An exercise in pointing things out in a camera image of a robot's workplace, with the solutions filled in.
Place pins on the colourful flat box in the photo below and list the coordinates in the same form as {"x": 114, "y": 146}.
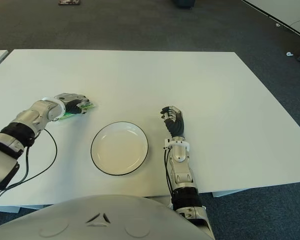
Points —
{"x": 70, "y": 2}

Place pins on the green white toothpaste tube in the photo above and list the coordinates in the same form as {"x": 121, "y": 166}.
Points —
{"x": 90, "y": 107}

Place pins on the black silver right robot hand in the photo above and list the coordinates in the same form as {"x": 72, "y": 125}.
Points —
{"x": 175, "y": 125}

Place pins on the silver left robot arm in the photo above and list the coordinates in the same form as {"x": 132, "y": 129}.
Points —
{"x": 27, "y": 117}

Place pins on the white plate with black rim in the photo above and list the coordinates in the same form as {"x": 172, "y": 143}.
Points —
{"x": 120, "y": 150}

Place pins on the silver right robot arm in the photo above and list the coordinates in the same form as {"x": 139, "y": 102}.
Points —
{"x": 182, "y": 172}

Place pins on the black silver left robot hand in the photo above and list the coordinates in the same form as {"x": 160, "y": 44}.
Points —
{"x": 70, "y": 98}

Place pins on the grey robot torso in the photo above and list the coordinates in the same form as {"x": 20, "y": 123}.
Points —
{"x": 110, "y": 220}

